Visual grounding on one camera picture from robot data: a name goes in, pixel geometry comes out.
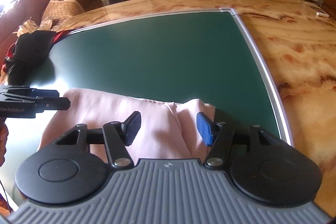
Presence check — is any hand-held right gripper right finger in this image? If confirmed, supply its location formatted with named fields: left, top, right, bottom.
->
left=196, top=112, right=276, bottom=169

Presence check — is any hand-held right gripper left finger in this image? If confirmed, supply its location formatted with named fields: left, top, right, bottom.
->
left=54, top=111, right=142, bottom=170

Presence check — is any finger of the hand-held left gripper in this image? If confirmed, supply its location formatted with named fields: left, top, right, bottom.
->
left=35, top=97, right=71, bottom=114
left=30, top=88, right=60, bottom=98

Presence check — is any pink short-sleeved shirt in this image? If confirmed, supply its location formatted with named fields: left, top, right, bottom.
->
left=38, top=88, right=217, bottom=165

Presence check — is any person's left forearm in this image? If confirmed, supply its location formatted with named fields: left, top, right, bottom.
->
left=0, top=123, right=9, bottom=165

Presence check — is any black and red garment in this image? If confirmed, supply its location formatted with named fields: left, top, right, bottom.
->
left=3, top=29, right=72, bottom=86

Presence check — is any cream lace cloth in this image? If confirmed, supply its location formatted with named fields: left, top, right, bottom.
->
left=13, top=17, right=59, bottom=38

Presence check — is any brown leather sofa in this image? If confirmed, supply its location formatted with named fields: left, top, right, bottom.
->
left=0, top=0, right=51, bottom=59

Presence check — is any beige quilted cushion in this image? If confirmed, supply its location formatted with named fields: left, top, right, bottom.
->
left=41, top=0, right=85, bottom=25

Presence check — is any brown wooden chair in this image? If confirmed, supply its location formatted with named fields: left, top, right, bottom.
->
left=321, top=0, right=336, bottom=14

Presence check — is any green board with silver frame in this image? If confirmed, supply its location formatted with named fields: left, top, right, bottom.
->
left=24, top=7, right=294, bottom=147

